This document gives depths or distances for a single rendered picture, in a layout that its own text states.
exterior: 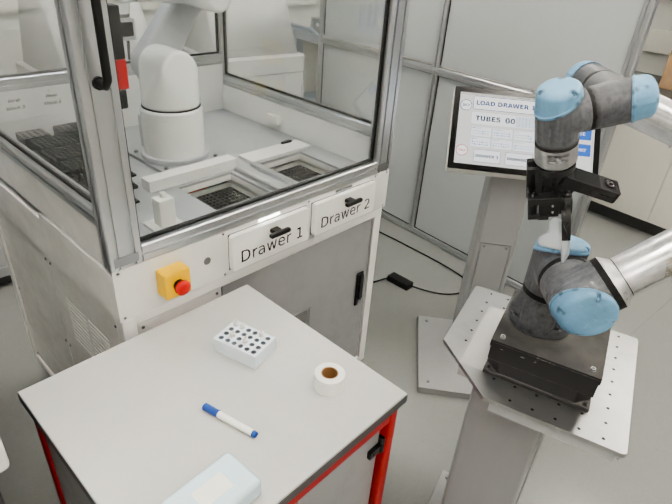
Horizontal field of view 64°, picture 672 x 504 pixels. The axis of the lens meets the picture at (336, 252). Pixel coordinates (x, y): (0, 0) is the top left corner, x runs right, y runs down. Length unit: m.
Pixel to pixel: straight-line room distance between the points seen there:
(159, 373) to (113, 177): 0.45
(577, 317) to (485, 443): 0.55
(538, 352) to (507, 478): 0.46
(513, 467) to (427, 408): 0.77
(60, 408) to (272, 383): 0.44
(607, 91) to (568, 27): 1.76
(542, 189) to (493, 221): 1.08
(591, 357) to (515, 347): 0.17
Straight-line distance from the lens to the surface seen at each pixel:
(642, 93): 1.04
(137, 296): 1.39
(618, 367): 1.54
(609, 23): 2.70
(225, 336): 1.33
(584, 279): 1.18
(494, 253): 2.25
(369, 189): 1.83
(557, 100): 0.98
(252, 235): 1.50
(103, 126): 1.20
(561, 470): 2.29
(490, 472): 1.66
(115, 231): 1.28
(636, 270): 1.19
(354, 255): 1.96
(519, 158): 2.01
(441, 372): 2.43
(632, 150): 4.12
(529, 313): 1.34
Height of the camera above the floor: 1.65
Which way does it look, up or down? 31 degrees down
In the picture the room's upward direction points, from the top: 4 degrees clockwise
